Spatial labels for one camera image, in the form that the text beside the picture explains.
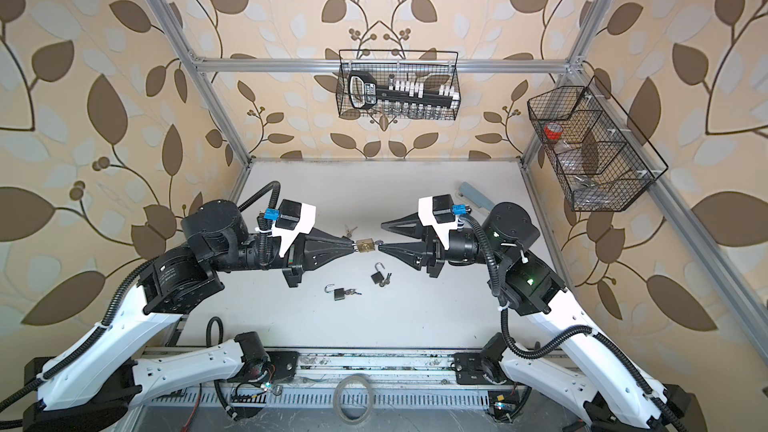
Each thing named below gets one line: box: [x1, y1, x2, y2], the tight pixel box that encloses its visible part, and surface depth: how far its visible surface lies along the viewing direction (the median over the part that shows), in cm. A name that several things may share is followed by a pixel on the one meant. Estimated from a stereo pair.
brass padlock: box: [356, 238, 375, 253], surface depth 48 cm
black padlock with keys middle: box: [370, 262, 392, 287], surface depth 91 cm
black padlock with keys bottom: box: [324, 284, 362, 301], surface depth 88 cm
